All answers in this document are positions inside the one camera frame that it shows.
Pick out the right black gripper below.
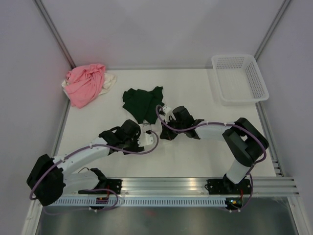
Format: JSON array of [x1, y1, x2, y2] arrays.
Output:
[[160, 117, 185, 141]]

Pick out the white and green t-shirt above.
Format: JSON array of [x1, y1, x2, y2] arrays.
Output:
[[122, 86, 164, 124]]

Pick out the pink t-shirt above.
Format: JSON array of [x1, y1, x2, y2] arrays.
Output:
[[64, 64, 106, 108]]

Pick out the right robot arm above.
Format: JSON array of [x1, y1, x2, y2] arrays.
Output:
[[156, 105, 269, 193]]

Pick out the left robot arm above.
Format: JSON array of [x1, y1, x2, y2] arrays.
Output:
[[26, 119, 144, 206]]

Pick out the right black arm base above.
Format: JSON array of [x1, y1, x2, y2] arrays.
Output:
[[204, 179, 252, 195]]

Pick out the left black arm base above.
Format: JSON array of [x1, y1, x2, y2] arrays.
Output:
[[78, 179, 122, 195]]

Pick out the cream white t-shirt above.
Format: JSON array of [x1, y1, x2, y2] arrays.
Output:
[[61, 73, 117, 97]]

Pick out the white plastic basket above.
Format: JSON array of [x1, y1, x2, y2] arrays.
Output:
[[211, 54, 269, 106]]

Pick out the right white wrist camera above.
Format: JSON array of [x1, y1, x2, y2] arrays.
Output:
[[159, 106, 173, 123]]

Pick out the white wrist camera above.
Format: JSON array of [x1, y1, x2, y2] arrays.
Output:
[[137, 130, 156, 147], [159, 106, 173, 123]]

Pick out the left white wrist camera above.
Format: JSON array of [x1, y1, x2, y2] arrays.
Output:
[[137, 130, 156, 147]]

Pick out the white slotted cable duct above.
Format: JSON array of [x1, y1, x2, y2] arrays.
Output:
[[52, 196, 226, 207]]

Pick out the aluminium mounting rail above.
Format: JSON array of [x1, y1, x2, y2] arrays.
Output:
[[62, 174, 299, 196]]

